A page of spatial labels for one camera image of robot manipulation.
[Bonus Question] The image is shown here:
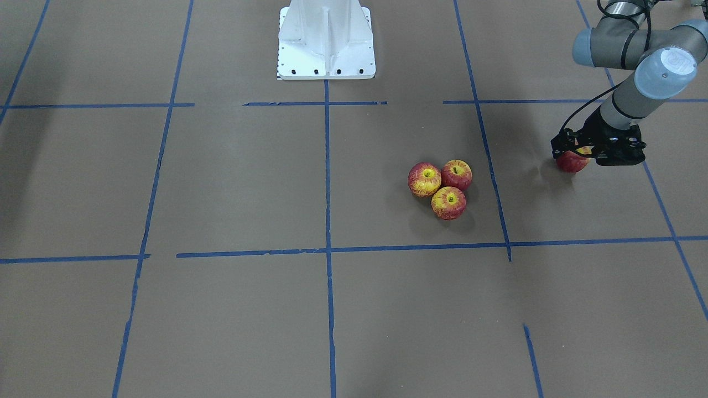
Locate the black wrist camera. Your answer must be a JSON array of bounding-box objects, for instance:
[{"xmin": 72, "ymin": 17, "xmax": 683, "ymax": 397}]
[{"xmin": 592, "ymin": 124, "xmax": 647, "ymax": 166}]

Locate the carried red yellow apple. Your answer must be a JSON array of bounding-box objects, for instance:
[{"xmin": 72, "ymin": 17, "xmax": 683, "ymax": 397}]
[{"xmin": 556, "ymin": 146, "xmax": 591, "ymax": 174}]

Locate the red yellow apple back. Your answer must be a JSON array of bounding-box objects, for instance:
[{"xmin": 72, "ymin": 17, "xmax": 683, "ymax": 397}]
[{"xmin": 441, "ymin": 159, "xmax": 473, "ymax": 191}]

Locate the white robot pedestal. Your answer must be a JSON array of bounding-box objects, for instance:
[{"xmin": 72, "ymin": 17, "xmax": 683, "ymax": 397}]
[{"xmin": 277, "ymin": 1, "xmax": 377, "ymax": 80}]

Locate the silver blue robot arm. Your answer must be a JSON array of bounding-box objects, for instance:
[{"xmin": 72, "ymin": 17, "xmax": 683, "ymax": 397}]
[{"xmin": 551, "ymin": 1, "xmax": 707, "ymax": 166}]

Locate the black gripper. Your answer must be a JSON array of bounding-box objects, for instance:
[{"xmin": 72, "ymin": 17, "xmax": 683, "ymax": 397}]
[{"xmin": 551, "ymin": 107, "xmax": 620, "ymax": 160}]

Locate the red yellow apple front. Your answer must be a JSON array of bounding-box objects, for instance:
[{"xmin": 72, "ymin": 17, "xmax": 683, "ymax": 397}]
[{"xmin": 430, "ymin": 186, "xmax": 467, "ymax": 220}]

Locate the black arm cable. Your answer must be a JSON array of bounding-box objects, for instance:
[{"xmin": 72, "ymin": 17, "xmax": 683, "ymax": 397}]
[{"xmin": 559, "ymin": 0, "xmax": 653, "ymax": 142}]

